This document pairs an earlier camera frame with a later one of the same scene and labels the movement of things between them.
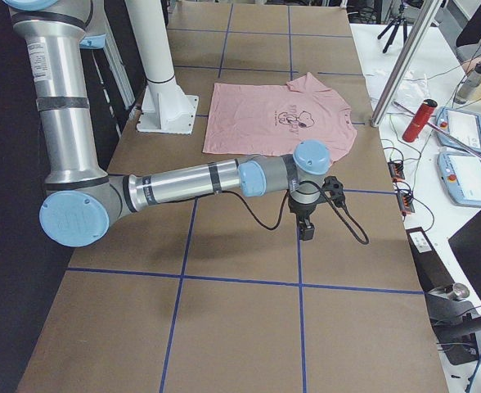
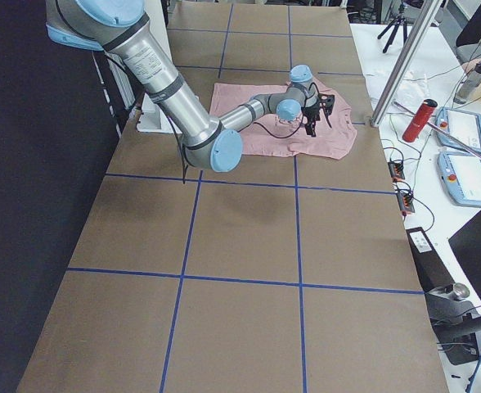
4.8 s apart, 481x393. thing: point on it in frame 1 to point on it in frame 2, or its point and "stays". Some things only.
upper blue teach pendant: (466, 128) stays
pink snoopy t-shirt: (274, 119) stays
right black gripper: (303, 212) to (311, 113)
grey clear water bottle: (472, 81) stays
